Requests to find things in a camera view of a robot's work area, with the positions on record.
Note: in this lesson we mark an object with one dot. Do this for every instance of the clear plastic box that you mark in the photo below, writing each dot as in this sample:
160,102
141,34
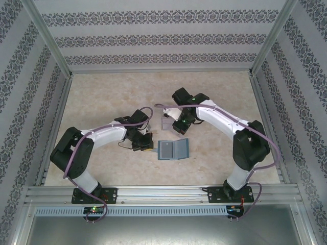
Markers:
163,122

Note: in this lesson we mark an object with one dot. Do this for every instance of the teal card holder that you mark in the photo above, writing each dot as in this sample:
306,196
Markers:
182,150

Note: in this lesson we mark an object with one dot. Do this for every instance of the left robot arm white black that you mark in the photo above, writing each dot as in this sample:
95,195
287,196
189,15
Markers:
107,134

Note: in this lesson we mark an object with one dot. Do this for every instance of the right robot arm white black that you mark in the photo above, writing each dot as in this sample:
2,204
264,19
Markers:
217,117

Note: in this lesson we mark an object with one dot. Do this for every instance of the grey metal panel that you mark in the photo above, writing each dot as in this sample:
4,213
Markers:
163,232

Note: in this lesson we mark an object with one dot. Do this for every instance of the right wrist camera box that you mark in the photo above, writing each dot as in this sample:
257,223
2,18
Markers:
173,113

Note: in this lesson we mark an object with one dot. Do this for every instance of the aluminium rear rail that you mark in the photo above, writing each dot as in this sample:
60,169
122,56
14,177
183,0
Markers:
163,71

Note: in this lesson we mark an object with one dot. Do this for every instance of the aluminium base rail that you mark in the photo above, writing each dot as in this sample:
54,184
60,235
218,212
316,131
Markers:
163,194

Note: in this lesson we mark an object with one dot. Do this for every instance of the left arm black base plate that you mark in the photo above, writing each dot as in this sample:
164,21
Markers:
112,195

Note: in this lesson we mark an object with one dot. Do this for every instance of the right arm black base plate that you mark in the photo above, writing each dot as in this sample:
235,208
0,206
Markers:
214,195

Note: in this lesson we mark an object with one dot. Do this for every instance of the aluminium side rail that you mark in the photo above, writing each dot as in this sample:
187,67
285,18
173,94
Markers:
62,102
261,102

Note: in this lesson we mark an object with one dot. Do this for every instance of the aluminium frame post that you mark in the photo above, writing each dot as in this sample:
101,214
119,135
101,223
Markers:
46,35
273,35

